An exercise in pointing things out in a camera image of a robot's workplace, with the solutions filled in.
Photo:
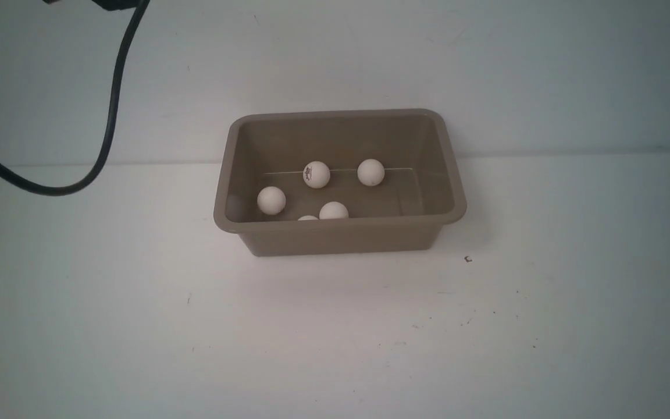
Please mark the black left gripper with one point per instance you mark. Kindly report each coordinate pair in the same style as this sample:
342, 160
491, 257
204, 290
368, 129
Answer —
116, 5

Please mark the white ball with logo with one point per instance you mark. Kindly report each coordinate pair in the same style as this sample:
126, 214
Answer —
316, 175

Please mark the tan plastic bin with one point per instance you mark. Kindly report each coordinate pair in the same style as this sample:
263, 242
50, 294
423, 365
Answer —
421, 192

